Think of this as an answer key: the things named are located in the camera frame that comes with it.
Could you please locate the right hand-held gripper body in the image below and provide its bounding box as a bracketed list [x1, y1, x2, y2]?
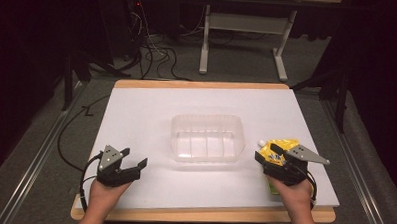
[262, 142, 331, 189]

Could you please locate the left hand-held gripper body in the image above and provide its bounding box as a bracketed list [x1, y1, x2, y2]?
[96, 144, 143, 189]

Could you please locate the yellow spout pouch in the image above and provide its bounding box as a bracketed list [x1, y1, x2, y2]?
[256, 137, 302, 198]

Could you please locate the clear plastic container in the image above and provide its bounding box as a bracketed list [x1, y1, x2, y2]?
[169, 112, 247, 166]

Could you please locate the person's left hand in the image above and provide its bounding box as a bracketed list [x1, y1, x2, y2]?
[88, 177, 132, 215]

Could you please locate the person's right hand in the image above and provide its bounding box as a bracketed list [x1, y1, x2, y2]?
[266, 175, 316, 214]

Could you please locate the white table mat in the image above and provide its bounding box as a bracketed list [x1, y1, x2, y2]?
[74, 81, 344, 219]

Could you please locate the black metal stand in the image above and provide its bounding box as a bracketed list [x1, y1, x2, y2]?
[59, 45, 134, 115]
[289, 63, 353, 135]

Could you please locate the wooden table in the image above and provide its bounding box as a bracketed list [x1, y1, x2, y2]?
[70, 76, 342, 224]

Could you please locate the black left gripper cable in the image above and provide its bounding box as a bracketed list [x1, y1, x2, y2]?
[78, 150, 105, 214]

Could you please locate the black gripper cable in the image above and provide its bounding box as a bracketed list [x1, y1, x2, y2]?
[78, 150, 105, 214]
[303, 170, 320, 210]

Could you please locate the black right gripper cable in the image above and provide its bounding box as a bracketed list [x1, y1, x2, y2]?
[303, 170, 320, 210]

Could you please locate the black floor cable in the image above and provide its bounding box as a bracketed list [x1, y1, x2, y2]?
[55, 92, 112, 174]

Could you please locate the metal floor rail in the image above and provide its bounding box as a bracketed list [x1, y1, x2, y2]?
[317, 98, 394, 224]
[0, 78, 88, 224]

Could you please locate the tangle of floor cables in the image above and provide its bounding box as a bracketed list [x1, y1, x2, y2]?
[127, 1, 204, 83]

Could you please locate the white desk frame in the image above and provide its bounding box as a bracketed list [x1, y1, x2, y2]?
[198, 3, 298, 83]

